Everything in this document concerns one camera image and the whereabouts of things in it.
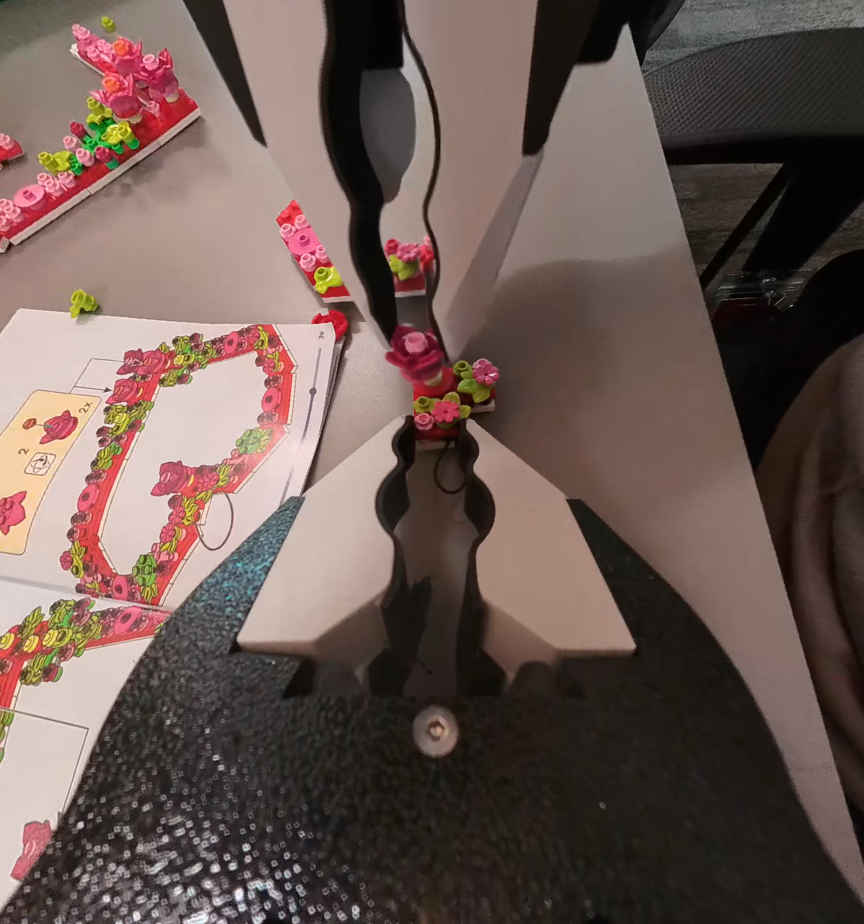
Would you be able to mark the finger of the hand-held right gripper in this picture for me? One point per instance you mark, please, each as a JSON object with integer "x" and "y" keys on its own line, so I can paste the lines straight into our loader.
{"x": 482, "y": 79}
{"x": 288, "y": 86}

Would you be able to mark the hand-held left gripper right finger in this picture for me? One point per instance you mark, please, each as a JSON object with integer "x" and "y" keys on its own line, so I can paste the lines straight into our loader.
{"x": 547, "y": 577}

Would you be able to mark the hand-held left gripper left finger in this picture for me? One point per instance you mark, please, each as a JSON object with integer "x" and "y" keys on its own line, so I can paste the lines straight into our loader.
{"x": 309, "y": 577}

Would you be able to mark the small red lego flower block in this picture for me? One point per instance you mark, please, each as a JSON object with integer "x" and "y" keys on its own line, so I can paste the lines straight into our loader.
{"x": 446, "y": 411}

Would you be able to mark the magenta lego rose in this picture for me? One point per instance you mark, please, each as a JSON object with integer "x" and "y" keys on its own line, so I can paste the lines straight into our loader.
{"x": 410, "y": 346}

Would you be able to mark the long red lego flower section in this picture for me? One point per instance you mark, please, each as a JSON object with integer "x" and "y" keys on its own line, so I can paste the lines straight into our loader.
{"x": 165, "y": 115}

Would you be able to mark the angled red lego flower section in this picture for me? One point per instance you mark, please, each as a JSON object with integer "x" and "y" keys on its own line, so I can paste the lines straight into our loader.
{"x": 302, "y": 242}

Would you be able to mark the tiny red lego flower piece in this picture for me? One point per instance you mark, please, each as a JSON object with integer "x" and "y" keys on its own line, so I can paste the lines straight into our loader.
{"x": 403, "y": 263}

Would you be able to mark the red round lego piece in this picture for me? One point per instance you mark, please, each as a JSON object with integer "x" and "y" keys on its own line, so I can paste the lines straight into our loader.
{"x": 329, "y": 323}

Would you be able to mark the lime lego flower piece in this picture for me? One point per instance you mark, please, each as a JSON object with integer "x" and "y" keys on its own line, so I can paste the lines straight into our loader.
{"x": 83, "y": 303}

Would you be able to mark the lego instruction booklet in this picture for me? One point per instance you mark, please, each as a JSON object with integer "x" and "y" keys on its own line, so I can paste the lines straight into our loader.
{"x": 42, "y": 346}

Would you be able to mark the black mesh chair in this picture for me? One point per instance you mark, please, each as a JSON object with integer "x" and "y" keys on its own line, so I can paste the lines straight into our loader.
{"x": 764, "y": 94}

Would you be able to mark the person's beige clothed leg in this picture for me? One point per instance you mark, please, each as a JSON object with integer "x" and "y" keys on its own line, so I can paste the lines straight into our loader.
{"x": 836, "y": 577}

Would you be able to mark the clear plastic bag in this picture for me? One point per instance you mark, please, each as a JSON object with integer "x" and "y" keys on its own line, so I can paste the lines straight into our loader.
{"x": 760, "y": 289}

